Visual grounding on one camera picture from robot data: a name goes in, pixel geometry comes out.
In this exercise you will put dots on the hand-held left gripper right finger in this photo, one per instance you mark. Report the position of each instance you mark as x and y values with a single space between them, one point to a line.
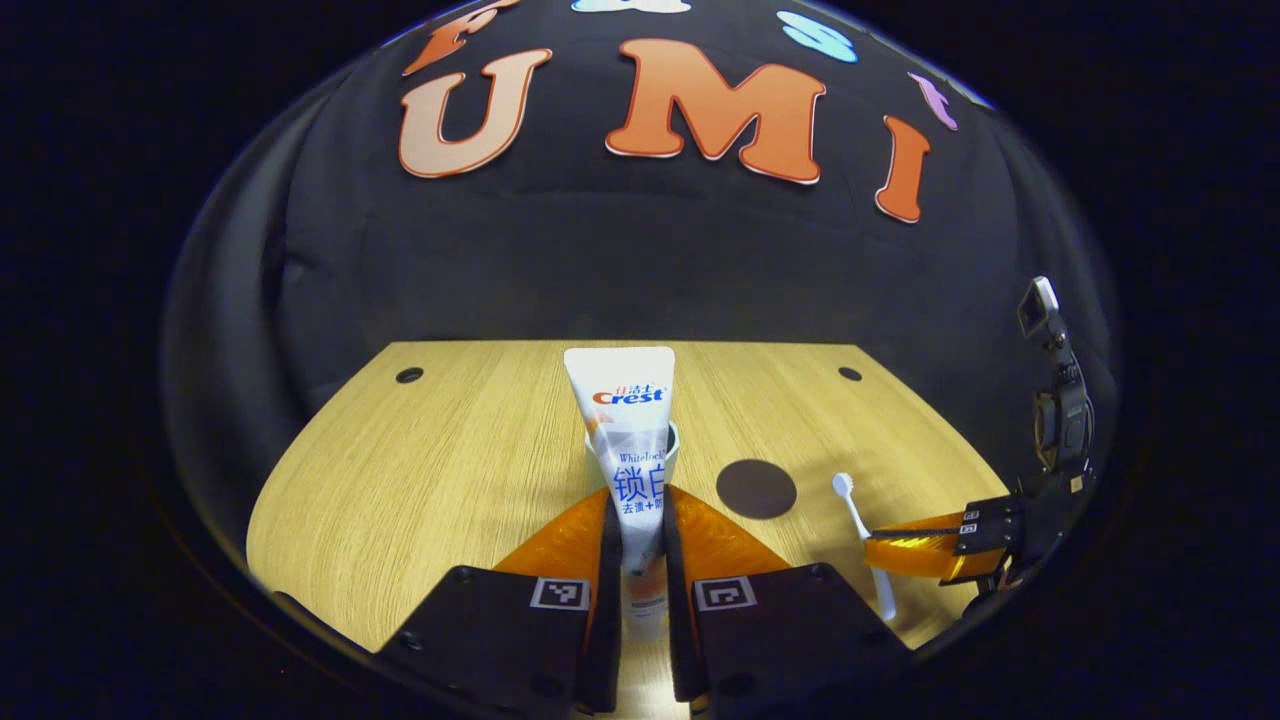
675 600

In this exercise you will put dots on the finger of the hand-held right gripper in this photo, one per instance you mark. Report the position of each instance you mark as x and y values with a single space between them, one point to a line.
985 545
990 512

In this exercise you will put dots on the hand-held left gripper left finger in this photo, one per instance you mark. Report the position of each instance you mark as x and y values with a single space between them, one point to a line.
608 600

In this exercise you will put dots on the white toothbrush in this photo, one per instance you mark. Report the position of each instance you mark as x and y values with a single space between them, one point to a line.
856 515

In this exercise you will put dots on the dark round coaster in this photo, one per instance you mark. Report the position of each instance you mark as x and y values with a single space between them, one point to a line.
756 489

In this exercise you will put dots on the blue cup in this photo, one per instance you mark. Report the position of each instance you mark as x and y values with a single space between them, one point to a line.
673 450

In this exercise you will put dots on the white toothpaste tube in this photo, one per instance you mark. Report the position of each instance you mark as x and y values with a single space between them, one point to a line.
625 420

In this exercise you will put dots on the wooden desktop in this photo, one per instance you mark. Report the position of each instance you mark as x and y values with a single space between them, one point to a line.
450 470

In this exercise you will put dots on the black backdrop cloth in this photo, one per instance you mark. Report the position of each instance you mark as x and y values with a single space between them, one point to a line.
600 260

